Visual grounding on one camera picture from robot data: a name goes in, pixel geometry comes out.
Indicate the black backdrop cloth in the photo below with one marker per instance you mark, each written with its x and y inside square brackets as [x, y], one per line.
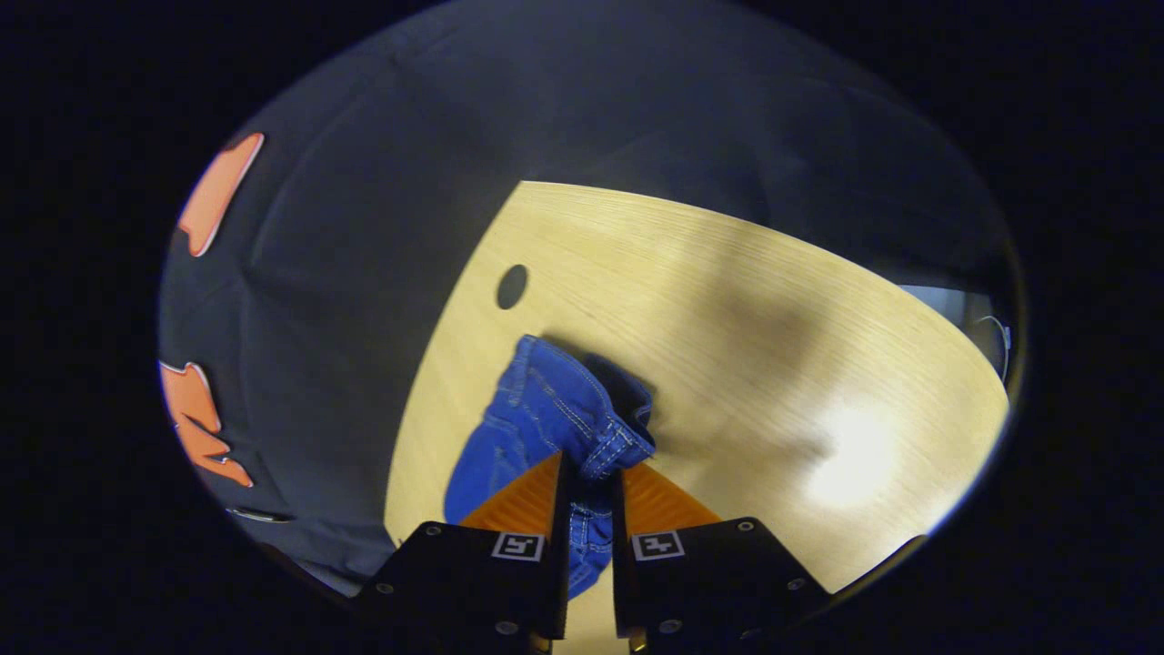
[382, 227]

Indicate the blue denim jeans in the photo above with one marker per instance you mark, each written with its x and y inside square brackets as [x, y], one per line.
[536, 409]

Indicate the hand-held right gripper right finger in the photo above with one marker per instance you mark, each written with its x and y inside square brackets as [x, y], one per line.
[621, 582]

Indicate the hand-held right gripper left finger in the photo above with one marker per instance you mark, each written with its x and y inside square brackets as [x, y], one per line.
[558, 582]

